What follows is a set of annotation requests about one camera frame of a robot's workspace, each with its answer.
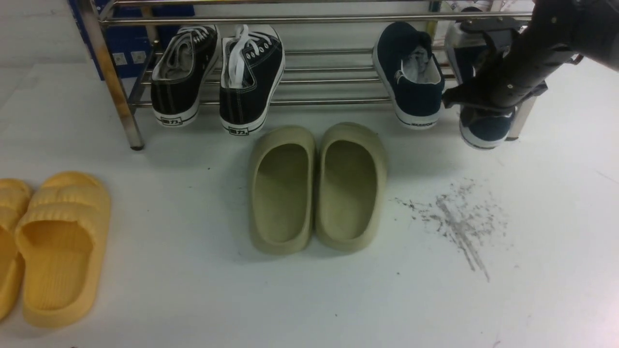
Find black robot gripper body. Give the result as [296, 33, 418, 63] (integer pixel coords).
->
[460, 0, 581, 111]

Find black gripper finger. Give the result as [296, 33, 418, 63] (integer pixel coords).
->
[459, 18, 528, 34]
[442, 87, 477, 109]

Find navy slip-on shoe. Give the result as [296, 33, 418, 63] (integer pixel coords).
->
[372, 22, 445, 130]
[444, 21, 514, 150]

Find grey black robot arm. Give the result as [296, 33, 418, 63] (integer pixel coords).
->
[442, 0, 619, 114]

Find stainless steel shoe rack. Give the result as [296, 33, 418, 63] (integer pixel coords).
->
[67, 0, 532, 151]

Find blue box behind rack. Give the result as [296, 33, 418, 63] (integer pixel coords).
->
[67, 0, 195, 81]

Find olive green slipper right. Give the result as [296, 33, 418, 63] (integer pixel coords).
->
[315, 122, 388, 253]

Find olive green slipper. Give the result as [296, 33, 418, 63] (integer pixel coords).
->
[315, 122, 388, 253]
[248, 126, 316, 255]

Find olive green slipper left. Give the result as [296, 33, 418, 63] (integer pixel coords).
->
[248, 126, 316, 255]

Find black canvas sneaker white laces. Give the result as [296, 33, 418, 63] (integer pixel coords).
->
[219, 25, 285, 136]

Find black canvas sneaker left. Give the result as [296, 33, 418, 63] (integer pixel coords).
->
[150, 25, 221, 128]

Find yellow slipper right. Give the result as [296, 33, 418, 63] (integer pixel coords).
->
[14, 171, 111, 328]

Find yellow slipper at edge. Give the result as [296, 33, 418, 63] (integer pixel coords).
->
[0, 178, 32, 320]

